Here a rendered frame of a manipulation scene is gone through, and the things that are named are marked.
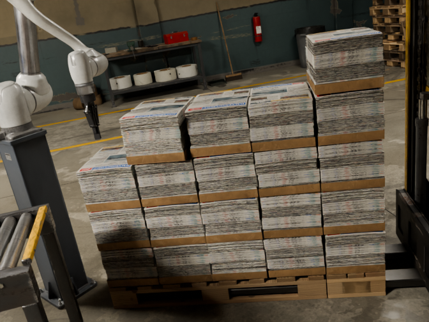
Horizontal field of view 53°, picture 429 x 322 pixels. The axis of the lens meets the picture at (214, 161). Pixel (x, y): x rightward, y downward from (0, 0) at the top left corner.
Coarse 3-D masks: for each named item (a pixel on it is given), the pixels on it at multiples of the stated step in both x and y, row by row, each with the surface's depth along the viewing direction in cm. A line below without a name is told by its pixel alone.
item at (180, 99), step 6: (192, 96) 228; (144, 102) 229; (150, 102) 227; (156, 102) 225; (162, 102) 223; (168, 102) 222; (174, 102) 219; (180, 102) 217; (186, 102) 215; (192, 102) 223
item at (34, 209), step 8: (24, 208) 186; (32, 208) 184; (48, 208) 184; (0, 216) 182; (8, 216) 181; (16, 216) 181; (48, 216) 184; (32, 224) 184; (48, 224) 186; (48, 232) 187
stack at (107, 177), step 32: (96, 160) 225; (192, 160) 206; (224, 160) 203; (256, 160) 202; (288, 160) 200; (96, 192) 216; (128, 192) 214; (160, 192) 212; (192, 192) 210; (96, 224) 222; (128, 224) 220; (160, 224) 218; (192, 224) 216; (224, 224) 215; (256, 224) 213; (288, 224) 211; (320, 224) 209; (128, 256) 228; (160, 256) 225; (192, 256) 224; (224, 256) 221; (256, 256) 219; (288, 256) 217; (320, 256) 216; (128, 288) 237; (160, 288) 233; (192, 288) 230; (224, 288) 228; (320, 288) 222
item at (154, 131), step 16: (128, 112) 212; (144, 112) 206; (160, 112) 202; (176, 112) 198; (128, 128) 201; (144, 128) 200; (160, 128) 199; (176, 128) 197; (128, 144) 205; (144, 144) 203; (160, 144) 202; (176, 144) 201
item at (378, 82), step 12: (312, 84) 195; (324, 84) 185; (336, 84) 185; (348, 84) 184; (360, 84) 184; (372, 84) 183; (360, 132) 191; (372, 132) 190; (324, 144) 195; (360, 180) 199; (372, 180) 198; (384, 180) 198; (324, 228) 210; (336, 228) 209; (348, 228) 208; (360, 228) 208; (372, 228) 207; (384, 228) 206; (384, 264) 213
